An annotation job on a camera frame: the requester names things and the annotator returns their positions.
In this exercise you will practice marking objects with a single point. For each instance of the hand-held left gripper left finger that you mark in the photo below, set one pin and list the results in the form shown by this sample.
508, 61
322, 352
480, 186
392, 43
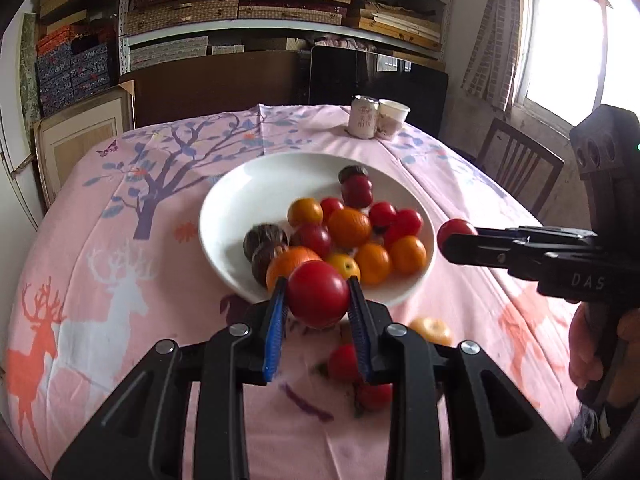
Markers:
274, 330

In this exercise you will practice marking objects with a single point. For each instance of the big red tomato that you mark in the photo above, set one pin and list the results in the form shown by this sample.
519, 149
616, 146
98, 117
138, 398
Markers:
317, 292

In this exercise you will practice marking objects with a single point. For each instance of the orange floral storage box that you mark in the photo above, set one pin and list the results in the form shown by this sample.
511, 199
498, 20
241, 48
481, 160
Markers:
52, 40

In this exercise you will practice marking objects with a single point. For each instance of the dark brown water chestnut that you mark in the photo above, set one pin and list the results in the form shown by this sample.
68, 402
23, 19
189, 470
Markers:
262, 267
264, 237
352, 174

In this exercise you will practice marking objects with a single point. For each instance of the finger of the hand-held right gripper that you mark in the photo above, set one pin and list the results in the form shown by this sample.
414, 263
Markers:
480, 250
550, 234

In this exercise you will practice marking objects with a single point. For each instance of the blue floral storage box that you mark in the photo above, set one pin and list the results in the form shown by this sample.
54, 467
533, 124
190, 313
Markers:
55, 92
52, 63
92, 80

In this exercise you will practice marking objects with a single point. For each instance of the stack of patterned flat boxes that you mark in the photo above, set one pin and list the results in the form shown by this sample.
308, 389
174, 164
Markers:
180, 15

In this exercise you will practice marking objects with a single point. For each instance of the person's right hand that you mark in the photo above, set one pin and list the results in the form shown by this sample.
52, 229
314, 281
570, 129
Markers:
585, 350

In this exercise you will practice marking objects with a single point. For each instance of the glossy black panel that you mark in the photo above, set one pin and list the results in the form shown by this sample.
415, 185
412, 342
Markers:
425, 95

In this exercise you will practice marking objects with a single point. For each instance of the dark wooden slat chair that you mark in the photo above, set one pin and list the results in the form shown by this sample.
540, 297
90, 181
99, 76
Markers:
520, 160

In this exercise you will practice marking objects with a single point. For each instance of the brown wooden board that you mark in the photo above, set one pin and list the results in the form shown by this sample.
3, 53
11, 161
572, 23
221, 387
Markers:
210, 90

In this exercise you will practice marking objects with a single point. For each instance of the pink deer print tablecloth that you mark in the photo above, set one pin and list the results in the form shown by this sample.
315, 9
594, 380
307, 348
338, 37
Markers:
125, 210

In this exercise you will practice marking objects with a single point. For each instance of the bright window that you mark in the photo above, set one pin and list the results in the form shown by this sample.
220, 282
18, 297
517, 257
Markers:
565, 35

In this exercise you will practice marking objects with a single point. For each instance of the light wooden framed panel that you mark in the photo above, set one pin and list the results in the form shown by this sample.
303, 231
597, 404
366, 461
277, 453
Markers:
80, 135

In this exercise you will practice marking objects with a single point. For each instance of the small yellow citrus fruit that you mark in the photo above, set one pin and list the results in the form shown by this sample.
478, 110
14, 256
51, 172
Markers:
342, 265

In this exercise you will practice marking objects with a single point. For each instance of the brick pattern curtain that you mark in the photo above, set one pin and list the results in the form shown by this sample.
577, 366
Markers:
492, 45

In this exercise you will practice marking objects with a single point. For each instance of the red floral storage box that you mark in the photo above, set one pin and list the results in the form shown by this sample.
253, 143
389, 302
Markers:
87, 36

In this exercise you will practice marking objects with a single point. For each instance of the white paper cup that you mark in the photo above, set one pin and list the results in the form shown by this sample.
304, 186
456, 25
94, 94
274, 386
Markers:
392, 119

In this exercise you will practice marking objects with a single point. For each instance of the white metal shelf rack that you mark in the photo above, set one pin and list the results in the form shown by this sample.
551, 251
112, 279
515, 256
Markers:
280, 27

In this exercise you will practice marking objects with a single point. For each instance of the pale yellow round fruit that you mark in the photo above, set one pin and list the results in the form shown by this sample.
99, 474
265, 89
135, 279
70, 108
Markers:
432, 331

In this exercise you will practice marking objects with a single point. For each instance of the pale drink can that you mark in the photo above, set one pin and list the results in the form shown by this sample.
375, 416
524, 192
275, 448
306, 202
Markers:
363, 117

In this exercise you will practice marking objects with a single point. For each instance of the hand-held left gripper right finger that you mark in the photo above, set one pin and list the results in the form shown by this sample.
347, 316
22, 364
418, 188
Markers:
359, 330

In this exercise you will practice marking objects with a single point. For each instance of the pile of red tomatoes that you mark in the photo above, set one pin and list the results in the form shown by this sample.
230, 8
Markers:
357, 192

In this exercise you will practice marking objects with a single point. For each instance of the small red cherry tomato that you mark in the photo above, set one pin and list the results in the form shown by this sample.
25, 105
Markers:
375, 395
452, 230
344, 362

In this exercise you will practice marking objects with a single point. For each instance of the orange mandarin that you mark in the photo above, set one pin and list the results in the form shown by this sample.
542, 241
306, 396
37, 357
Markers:
305, 211
372, 262
349, 227
408, 255

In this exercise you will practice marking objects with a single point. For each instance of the white round plate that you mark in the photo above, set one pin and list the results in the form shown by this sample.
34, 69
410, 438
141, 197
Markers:
250, 195

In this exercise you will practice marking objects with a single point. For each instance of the large orange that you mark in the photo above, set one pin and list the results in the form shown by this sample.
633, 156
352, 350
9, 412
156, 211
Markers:
290, 266

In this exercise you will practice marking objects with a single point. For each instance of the pink cloth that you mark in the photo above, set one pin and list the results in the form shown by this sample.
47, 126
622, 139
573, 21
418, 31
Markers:
340, 41

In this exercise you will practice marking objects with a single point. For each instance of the grey stone slab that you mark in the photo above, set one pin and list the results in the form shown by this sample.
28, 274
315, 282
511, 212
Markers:
30, 70

